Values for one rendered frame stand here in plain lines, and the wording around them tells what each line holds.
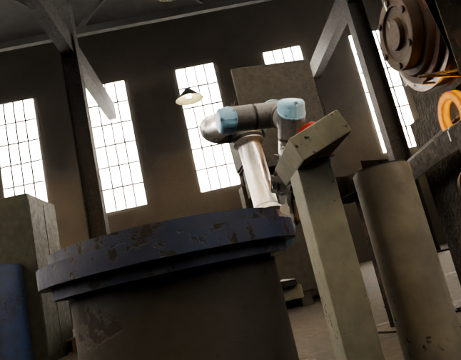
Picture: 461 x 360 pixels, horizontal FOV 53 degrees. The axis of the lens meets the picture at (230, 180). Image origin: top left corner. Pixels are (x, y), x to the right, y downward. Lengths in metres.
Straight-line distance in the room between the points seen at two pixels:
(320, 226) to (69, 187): 11.68
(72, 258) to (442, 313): 0.73
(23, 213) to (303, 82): 2.90
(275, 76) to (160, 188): 7.70
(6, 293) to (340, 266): 3.64
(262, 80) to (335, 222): 3.76
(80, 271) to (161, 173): 11.55
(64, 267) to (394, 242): 0.67
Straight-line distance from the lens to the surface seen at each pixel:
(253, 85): 4.57
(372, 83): 9.16
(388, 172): 0.99
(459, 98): 1.85
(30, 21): 13.27
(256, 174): 1.62
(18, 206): 4.59
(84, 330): 0.54
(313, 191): 0.91
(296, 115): 1.25
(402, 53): 1.95
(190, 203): 11.79
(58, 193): 12.51
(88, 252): 0.47
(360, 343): 0.92
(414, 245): 0.99
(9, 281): 4.34
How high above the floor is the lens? 0.36
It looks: 12 degrees up
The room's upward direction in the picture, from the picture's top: 13 degrees counter-clockwise
